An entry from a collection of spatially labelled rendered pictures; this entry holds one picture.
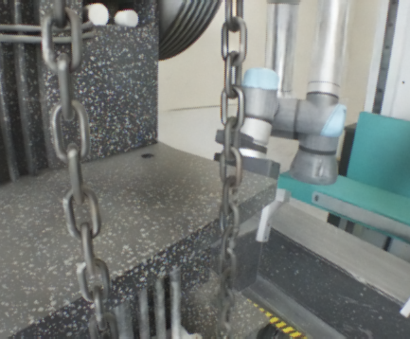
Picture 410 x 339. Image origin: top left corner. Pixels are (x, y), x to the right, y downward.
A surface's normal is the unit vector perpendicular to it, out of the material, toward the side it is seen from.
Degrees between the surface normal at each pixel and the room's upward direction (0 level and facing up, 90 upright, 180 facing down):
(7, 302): 0
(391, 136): 90
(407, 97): 90
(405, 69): 90
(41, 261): 0
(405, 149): 90
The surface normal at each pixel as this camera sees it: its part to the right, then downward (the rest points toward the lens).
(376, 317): -0.80, 0.18
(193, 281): 0.61, 0.31
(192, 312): 0.04, -0.93
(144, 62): 0.77, 0.26
